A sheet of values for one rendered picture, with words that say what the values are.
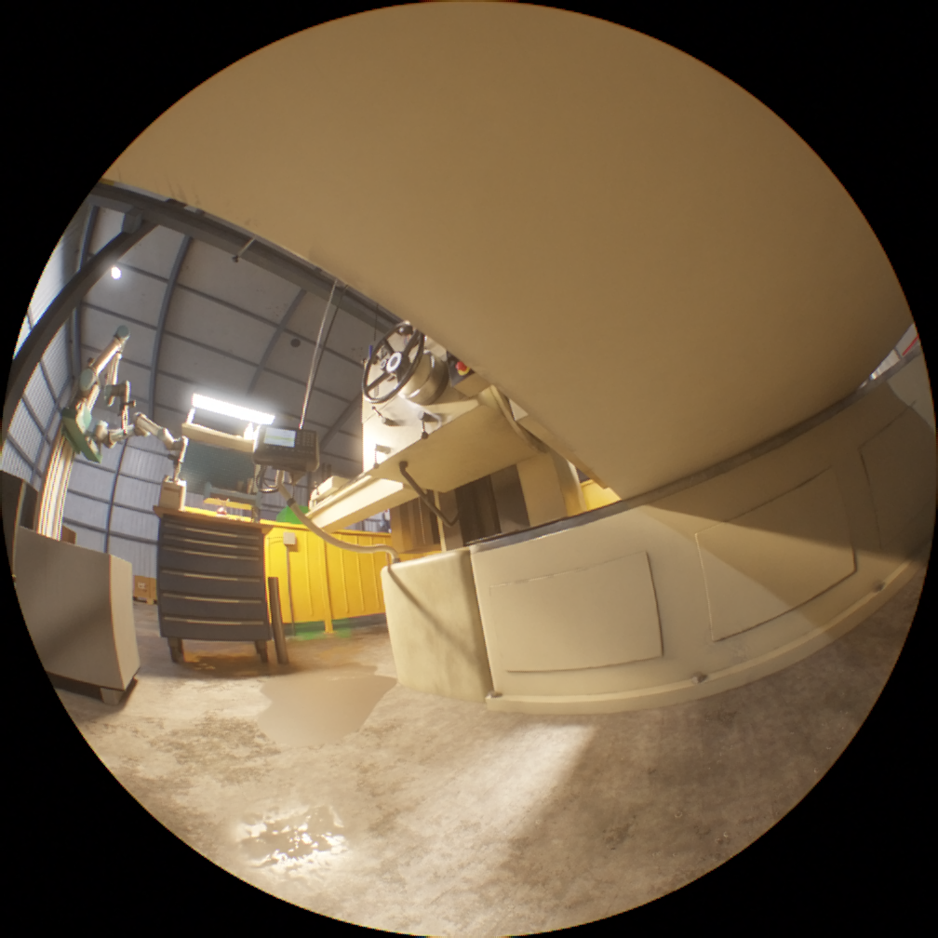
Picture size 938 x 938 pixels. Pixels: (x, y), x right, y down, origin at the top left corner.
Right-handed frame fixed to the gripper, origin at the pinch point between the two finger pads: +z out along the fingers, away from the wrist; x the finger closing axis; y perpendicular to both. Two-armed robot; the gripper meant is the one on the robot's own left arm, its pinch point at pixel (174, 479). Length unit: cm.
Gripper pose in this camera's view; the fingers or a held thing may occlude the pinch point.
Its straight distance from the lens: 226.7
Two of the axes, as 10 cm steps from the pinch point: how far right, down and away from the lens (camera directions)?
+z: 1.6, 9.2, -3.6
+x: -7.5, 3.6, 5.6
